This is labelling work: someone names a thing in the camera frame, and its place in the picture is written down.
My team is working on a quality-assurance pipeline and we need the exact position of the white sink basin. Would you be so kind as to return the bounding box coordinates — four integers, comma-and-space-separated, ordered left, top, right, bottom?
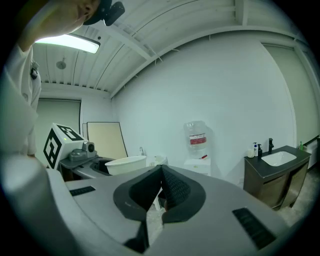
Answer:
260, 150, 298, 167

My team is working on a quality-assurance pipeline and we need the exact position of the black clip-on device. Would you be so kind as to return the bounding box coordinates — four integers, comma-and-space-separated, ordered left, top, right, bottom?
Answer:
29, 61, 40, 80

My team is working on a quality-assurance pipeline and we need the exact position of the white water dispenser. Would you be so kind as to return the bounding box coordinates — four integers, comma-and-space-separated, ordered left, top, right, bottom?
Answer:
183, 154, 212, 177

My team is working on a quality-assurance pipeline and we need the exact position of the white cup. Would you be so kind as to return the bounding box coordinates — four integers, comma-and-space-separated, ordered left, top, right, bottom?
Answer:
104, 155, 148, 176

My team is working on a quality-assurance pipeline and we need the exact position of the clear water jug red label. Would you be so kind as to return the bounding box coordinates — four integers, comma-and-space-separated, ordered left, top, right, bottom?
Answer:
183, 120, 209, 160

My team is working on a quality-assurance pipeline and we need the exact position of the black head-mounted camera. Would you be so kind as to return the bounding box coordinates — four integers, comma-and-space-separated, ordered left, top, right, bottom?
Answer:
83, 0, 126, 27

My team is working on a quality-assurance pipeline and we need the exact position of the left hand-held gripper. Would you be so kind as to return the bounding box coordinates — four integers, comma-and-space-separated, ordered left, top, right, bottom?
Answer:
43, 122, 114, 182

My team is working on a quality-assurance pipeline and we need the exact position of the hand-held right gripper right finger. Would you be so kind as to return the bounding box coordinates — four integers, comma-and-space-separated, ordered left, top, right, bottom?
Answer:
160, 164, 207, 225

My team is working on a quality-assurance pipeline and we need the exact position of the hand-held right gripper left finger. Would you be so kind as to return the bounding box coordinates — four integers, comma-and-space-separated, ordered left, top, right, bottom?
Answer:
113, 164, 164, 254

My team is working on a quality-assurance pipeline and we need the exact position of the long ceiling light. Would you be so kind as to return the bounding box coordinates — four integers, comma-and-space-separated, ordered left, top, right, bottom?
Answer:
34, 33, 101, 55

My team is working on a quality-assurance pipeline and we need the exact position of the person's head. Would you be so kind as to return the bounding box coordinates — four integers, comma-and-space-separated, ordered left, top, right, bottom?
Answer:
18, 0, 101, 52

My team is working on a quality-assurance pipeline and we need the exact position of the beige board black frame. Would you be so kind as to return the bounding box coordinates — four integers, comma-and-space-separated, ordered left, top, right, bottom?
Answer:
86, 121, 129, 159

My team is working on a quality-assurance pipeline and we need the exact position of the dark wooden vanity cabinet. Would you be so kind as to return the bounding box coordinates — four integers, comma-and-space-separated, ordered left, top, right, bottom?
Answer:
243, 145, 312, 211

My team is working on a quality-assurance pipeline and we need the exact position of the person's white shirt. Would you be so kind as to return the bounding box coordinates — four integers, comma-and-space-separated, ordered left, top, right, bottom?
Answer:
0, 44, 42, 161

